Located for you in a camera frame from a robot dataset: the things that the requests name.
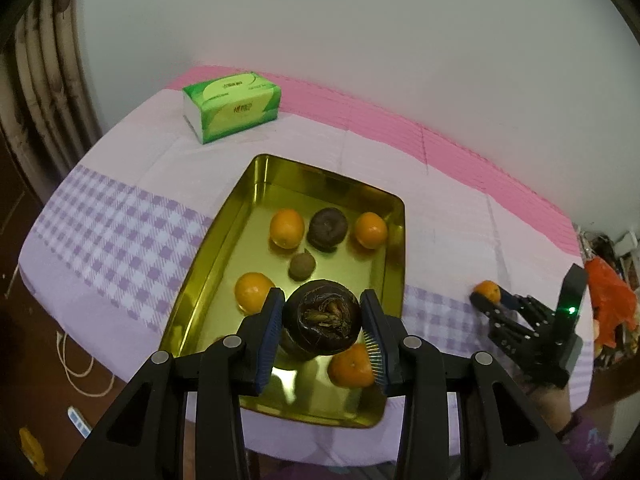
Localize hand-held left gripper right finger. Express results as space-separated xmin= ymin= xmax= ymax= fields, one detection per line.
xmin=359 ymin=288 xmax=583 ymax=480

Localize yellow plastic thing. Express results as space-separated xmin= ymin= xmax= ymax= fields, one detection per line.
xmin=19 ymin=427 xmax=48 ymax=476

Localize oval orange citrus fruit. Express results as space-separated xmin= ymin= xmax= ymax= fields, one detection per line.
xmin=354 ymin=212 xmax=389 ymax=249

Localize striped beige curtain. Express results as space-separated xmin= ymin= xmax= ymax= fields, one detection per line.
xmin=0 ymin=0 xmax=103 ymax=196

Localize white plastic box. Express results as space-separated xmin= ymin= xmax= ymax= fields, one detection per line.
xmin=614 ymin=230 xmax=640 ymax=257

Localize white extension socket strip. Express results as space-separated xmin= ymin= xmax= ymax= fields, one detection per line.
xmin=67 ymin=406 xmax=92 ymax=438

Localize orange plastic bag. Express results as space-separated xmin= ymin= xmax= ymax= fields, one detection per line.
xmin=584 ymin=258 xmax=640 ymax=348

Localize white cable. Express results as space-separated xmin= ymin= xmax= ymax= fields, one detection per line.
xmin=55 ymin=330 xmax=118 ymax=398

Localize green tissue pack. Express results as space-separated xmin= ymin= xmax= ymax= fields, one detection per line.
xmin=182 ymin=71 xmax=282 ymax=146

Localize dark brown mangosteen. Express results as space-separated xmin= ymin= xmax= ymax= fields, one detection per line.
xmin=307 ymin=207 xmax=349 ymax=252
xmin=277 ymin=327 xmax=326 ymax=361
xmin=282 ymin=280 xmax=363 ymax=353

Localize small orange tangerine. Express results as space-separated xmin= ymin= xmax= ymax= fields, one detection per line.
xmin=234 ymin=272 xmax=276 ymax=315
xmin=327 ymin=344 xmax=376 ymax=388
xmin=269 ymin=209 xmax=305 ymax=249
xmin=474 ymin=281 xmax=502 ymax=305

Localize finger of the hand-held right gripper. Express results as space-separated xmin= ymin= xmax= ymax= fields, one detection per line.
xmin=498 ymin=288 xmax=554 ymax=332
xmin=470 ymin=293 xmax=540 ymax=369

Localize brown longan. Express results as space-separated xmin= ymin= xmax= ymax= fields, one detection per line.
xmin=288 ymin=253 xmax=316 ymax=281

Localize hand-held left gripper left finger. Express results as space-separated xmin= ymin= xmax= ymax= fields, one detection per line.
xmin=60 ymin=287 xmax=287 ymax=480

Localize person's right forearm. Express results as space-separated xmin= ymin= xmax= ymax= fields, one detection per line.
xmin=522 ymin=382 xmax=616 ymax=480

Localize pink mat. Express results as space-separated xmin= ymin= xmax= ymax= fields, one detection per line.
xmin=170 ymin=64 xmax=581 ymax=256

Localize dark red tin box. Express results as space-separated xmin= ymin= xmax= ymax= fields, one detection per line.
xmin=159 ymin=154 xmax=406 ymax=429

